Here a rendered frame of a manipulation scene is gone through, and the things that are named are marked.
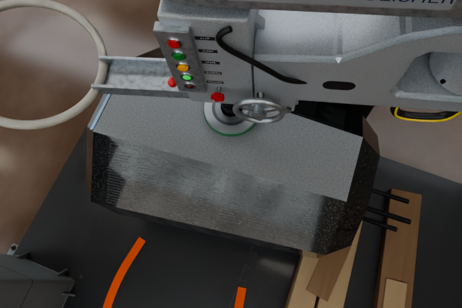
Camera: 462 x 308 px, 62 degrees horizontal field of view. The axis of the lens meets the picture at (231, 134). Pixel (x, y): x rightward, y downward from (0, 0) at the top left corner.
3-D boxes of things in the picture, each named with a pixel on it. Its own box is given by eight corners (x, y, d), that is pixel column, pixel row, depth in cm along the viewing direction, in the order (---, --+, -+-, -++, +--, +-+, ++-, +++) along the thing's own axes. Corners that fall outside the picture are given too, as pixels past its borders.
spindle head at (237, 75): (309, 53, 126) (333, -60, 84) (306, 115, 118) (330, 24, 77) (201, 47, 130) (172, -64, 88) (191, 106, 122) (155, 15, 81)
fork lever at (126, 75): (300, 62, 129) (301, 53, 124) (297, 115, 122) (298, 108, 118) (107, 54, 139) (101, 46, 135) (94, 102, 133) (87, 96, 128)
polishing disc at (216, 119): (256, 80, 151) (256, 78, 149) (262, 130, 143) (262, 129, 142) (202, 86, 151) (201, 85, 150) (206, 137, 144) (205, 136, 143)
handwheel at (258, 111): (286, 97, 118) (289, 73, 104) (283, 128, 114) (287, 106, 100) (237, 94, 120) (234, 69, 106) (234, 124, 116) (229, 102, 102)
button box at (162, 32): (207, 84, 109) (190, 22, 83) (206, 93, 109) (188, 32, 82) (180, 82, 110) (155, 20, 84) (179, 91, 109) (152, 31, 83)
